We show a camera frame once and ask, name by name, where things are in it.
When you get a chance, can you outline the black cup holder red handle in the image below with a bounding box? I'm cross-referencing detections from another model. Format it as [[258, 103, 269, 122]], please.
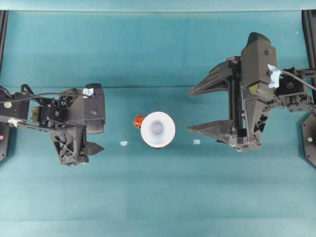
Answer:
[[133, 115, 173, 150]]

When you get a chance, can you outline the white paper cup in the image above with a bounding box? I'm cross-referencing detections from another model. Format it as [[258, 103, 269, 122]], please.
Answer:
[[140, 111, 176, 149]]

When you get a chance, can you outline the blue-green table cloth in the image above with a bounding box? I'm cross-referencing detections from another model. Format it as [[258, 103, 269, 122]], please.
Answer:
[[0, 10, 316, 237]]

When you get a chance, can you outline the black frame post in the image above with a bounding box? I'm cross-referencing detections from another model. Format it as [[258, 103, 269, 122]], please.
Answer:
[[302, 9, 316, 70], [0, 10, 9, 75]]

